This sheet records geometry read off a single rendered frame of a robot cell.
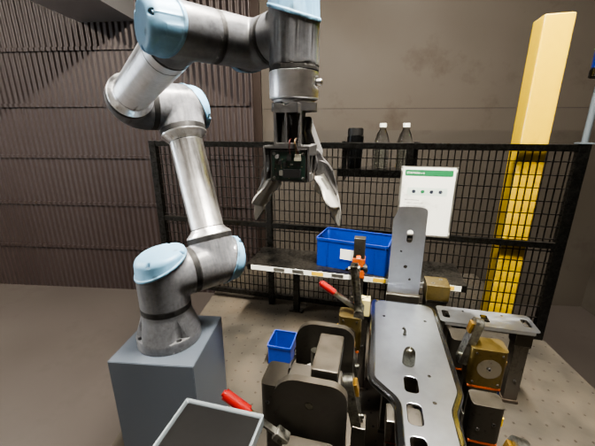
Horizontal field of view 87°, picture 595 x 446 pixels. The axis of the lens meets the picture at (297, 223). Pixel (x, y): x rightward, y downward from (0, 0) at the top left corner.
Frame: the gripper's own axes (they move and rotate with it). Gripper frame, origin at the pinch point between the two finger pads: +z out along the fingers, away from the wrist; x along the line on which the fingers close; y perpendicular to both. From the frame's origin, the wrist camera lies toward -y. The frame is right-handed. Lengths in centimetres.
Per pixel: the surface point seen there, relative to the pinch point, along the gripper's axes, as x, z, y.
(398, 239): 23, 22, -62
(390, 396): 20.0, 43.6, -10.1
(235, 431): -5.1, 28.0, 19.0
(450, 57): 65, -71, -246
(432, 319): 35, 44, -46
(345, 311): 7, 39, -36
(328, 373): 7.2, 25.6, 6.5
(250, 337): -37, 74, -61
